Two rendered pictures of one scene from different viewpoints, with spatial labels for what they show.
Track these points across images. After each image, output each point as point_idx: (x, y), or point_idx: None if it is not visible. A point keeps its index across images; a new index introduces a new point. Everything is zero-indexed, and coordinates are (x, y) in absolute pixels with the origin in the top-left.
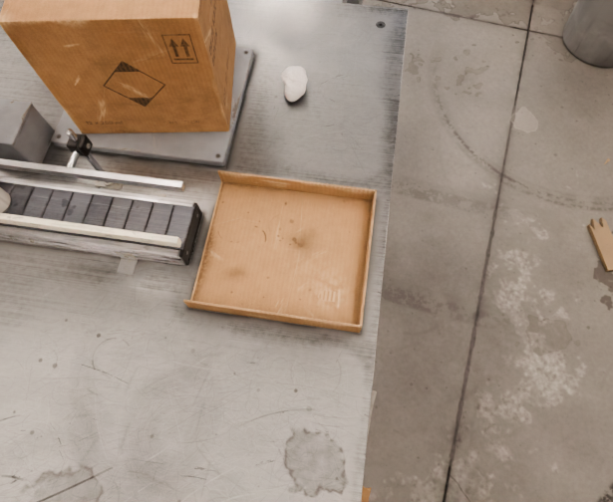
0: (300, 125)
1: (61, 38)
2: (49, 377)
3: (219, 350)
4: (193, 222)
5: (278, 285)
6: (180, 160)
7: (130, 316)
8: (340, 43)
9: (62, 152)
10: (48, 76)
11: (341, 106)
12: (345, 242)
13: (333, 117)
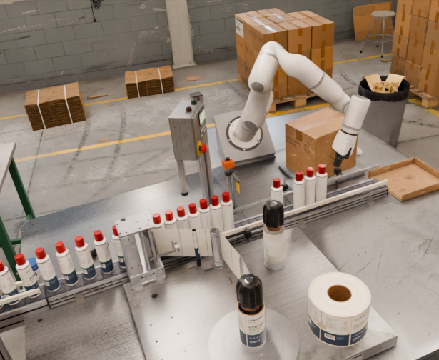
0: (370, 158)
1: (327, 139)
2: (388, 231)
3: (422, 204)
4: None
5: (417, 186)
6: (350, 178)
7: (389, 211)
8: None
9: None
10: (317, 156)
11: (374, 151)
12: (420, 172)
13: (376, 153)
